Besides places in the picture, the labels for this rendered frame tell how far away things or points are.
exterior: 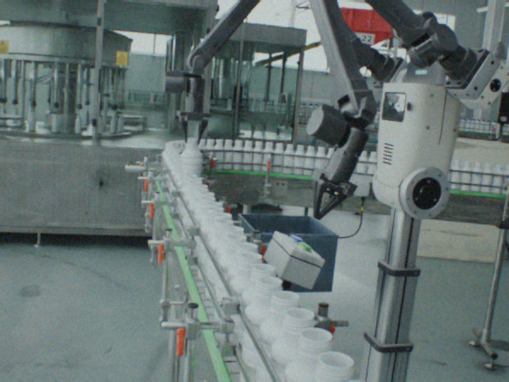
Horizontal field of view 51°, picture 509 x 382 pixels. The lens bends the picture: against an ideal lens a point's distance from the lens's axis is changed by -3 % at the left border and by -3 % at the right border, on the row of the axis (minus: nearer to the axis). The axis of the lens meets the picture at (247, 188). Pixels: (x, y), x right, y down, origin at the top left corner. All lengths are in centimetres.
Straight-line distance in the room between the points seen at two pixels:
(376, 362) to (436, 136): 73
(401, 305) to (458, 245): 400
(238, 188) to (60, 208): 213
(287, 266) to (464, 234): 469
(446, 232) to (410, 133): 413
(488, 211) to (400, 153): 176
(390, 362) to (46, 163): 359
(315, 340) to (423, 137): 108
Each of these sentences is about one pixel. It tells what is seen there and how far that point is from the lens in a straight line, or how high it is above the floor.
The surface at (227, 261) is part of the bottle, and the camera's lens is 100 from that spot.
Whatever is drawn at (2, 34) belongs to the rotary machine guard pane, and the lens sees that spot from 486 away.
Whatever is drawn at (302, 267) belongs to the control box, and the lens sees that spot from 115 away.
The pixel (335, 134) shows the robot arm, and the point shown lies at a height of 136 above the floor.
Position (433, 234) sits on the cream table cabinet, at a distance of 569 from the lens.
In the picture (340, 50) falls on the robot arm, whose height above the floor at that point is 153.
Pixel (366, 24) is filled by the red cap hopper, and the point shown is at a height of 258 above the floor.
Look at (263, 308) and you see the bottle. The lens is 78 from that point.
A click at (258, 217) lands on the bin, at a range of 224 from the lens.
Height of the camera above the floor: 142
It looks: 10 degrees down
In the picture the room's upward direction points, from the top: 5 degrees clockwise
